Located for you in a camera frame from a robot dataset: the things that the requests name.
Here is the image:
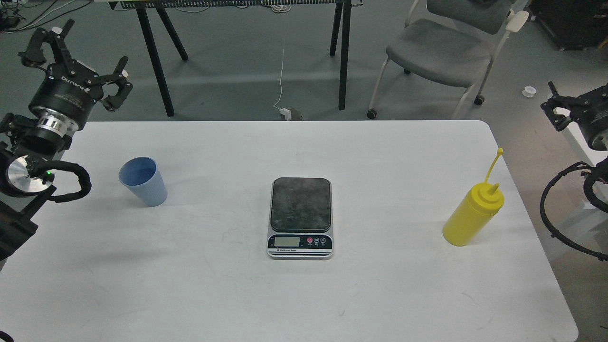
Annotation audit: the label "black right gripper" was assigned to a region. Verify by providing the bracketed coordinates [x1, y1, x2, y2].
[541, 81, 608, 151]

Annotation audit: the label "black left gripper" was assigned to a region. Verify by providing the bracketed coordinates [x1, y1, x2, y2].
[18, 19, 133, 123]

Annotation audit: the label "blue ribbed plastic cup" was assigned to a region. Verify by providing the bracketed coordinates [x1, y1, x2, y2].
[119, 157, 168, 207]

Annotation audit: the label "yellow squeeze bottle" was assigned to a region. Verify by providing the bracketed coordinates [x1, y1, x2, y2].
[442, 148, 504, 247]

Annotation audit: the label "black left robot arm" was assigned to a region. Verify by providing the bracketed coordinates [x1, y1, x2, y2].
[0, 19, 133, 260]

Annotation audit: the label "black digital kitchen scale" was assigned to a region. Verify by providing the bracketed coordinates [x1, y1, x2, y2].
[267, 177, 334, 260]

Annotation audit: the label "small white spool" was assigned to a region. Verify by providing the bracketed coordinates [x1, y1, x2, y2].
[521, 85, 537, 99]

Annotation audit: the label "black cabinet in corner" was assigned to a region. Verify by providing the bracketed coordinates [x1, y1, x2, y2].
[529, 0, 608, 51]

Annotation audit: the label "grey office chair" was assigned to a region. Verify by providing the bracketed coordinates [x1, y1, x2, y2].
[367, 0, 530, 120]

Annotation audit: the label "black legged background table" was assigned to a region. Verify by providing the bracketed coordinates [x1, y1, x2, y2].
[93, 0, 364, 117]

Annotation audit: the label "cables on floor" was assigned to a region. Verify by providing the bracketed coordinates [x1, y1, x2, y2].
[0, 0, 95, 34]

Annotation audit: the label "white cable with plug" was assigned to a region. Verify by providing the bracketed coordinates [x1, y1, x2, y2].
[273, 38, 293, 120]

